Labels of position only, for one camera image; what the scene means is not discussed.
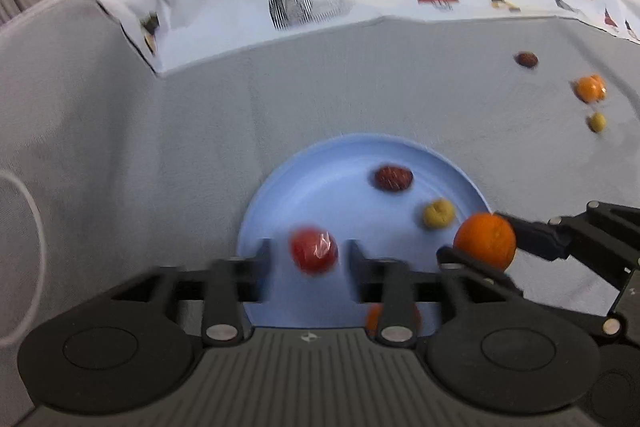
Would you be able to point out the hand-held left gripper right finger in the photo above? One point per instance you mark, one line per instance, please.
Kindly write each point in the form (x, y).
(356, 274)

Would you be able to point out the small yellow fruit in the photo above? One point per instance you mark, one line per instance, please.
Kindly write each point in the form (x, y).
(439, 213)
(597, 122)

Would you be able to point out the dark red date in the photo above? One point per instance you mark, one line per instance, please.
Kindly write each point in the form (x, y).
(393, 178)
(526, 59)

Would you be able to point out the blue plate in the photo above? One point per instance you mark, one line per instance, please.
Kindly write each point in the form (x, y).
(325, 187)

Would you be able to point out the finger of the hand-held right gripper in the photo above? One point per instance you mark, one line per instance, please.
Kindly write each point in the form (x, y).
(540, 238)
(475, 268)

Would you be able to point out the red fruit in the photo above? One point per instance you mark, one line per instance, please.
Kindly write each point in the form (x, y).
(314, 251)

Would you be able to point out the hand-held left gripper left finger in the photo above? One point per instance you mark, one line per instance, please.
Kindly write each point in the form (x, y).
(261, 274)

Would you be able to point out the small orange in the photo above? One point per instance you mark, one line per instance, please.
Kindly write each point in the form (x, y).
(373, 321)
(590, 88)
(485, 239)

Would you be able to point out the grey bed sheet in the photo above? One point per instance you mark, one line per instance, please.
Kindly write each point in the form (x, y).
(150, 157)

